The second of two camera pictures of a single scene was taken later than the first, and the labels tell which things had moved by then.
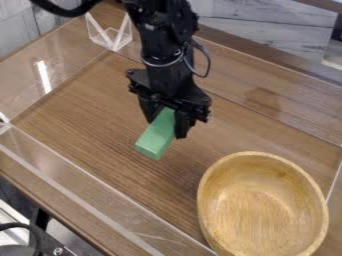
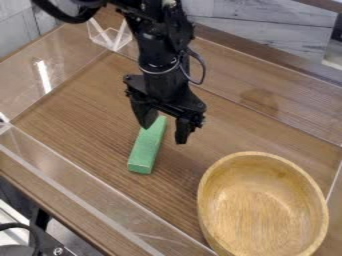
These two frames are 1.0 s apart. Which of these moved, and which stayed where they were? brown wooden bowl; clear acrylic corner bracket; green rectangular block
Moved: green rectangular block
Stayed: clear acrylic corner bracket; brown wooden bowl
